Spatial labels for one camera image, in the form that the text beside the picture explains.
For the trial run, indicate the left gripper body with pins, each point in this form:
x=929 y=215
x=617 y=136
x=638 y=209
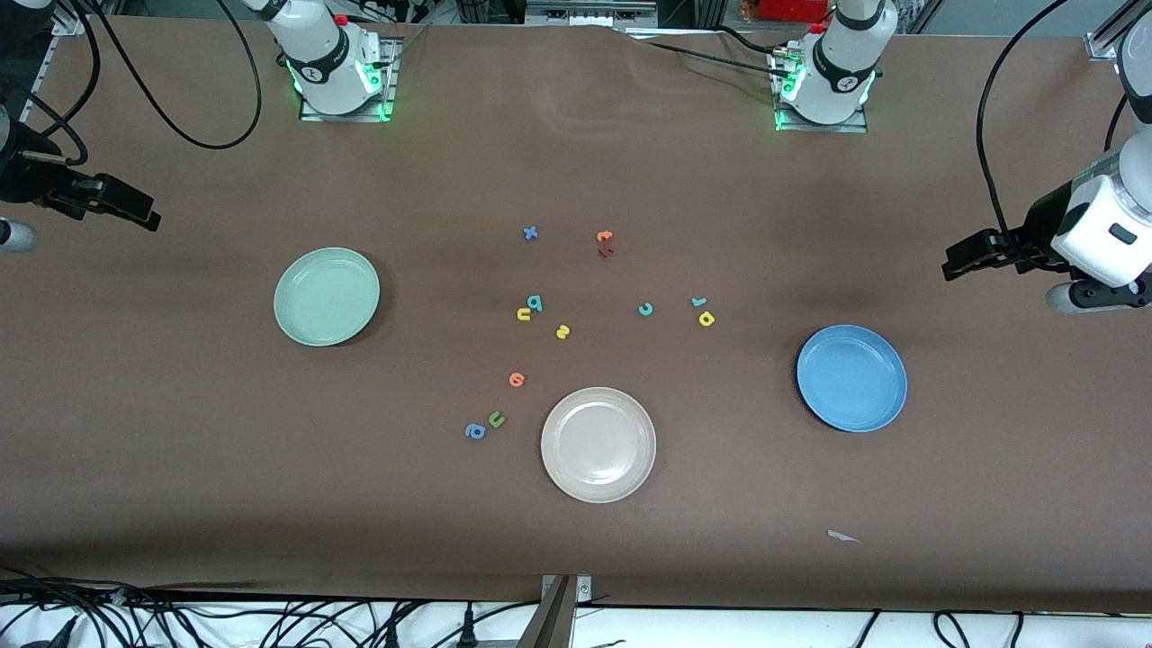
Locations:
x=1040 y=223

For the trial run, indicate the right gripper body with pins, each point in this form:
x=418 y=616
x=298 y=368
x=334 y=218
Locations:
x=25 y=178

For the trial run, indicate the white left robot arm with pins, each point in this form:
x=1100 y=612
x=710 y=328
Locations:
x=841 y=63

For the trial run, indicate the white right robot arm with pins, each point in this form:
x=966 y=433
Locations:
x=324 y=54

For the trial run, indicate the aluminium corner profile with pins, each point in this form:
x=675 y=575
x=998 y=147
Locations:
x=70 y=24
x=1102 y=40

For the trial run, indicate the blue plate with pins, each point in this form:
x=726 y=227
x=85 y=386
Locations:
x=851 y=378

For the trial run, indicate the green plate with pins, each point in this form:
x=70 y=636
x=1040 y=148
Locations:
x=326 y=297

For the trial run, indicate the white paper scrap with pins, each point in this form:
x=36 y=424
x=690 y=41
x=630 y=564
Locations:
x=841 y=536

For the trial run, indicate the red box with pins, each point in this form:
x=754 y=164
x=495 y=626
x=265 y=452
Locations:
x=792 y=9

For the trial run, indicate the brown table cover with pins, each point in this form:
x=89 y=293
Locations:
x=576 y=144

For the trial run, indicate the beige plate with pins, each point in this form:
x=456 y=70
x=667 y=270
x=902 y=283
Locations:
x=598 y=445

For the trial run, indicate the blue letter a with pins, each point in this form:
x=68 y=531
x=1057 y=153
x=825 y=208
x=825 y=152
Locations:
x=475 y=432

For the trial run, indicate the grey metal box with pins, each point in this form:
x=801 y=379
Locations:
x=589 y=11

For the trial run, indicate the black power plug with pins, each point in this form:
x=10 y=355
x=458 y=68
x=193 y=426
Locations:
x=468 y=630
x=392 y=637

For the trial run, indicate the metal bracket with beam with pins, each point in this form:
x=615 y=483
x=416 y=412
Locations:
x=558 y=612

